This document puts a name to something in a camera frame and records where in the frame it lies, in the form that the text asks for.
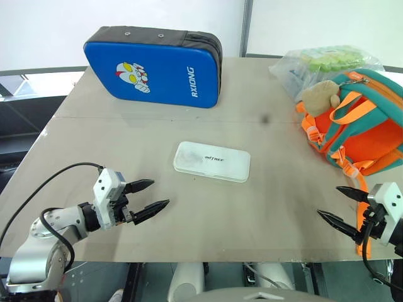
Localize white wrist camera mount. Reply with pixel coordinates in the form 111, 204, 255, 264
367, 182, 403, 247
92, 168, 127, 231

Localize white plastic case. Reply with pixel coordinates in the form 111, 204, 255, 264
173, 140, 252, 184

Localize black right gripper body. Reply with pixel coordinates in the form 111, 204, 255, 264
360, 202, 387, 245

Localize white rounded cylinder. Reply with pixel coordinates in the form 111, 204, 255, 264
254, 262, 296, 291
167, 262, 206, 302

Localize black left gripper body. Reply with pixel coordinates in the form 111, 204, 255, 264
108, 184, 136, 226

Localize grey rounded shape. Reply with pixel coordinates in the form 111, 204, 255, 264
188, 286, 321, 302

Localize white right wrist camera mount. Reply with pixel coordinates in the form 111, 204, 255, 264
367, 182, 403, 247

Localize orange and teal backpack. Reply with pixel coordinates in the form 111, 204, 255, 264
295, 69, 403, 259

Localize clear plastic bag green items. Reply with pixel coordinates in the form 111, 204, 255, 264
268, 45, 385, 103

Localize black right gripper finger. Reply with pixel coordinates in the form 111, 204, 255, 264
317, 210, 363, 245
336, 186, 369, 204

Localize beige plush toy pendant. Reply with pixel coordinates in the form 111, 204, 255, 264
300, 79, 343, 116

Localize black table leg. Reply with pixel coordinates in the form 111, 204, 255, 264
124, 262, 143, 302

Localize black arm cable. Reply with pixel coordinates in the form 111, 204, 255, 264
0, 162, 105, 274
361, 216, 403, 294

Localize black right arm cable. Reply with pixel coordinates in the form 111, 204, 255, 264
361, 216, 403, 294

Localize blue kick pad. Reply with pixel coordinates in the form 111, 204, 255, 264
82, 25, 224, 109

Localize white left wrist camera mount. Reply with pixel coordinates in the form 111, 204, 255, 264
92, 168, 127, 231

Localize grey window post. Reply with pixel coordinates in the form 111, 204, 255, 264
239, 0, 254, 58

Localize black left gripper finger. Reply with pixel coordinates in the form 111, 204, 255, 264
133, 199, 171, 226
123, 179, 156, 194

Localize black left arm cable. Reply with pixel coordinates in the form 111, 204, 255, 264
0, 162, 105, 274

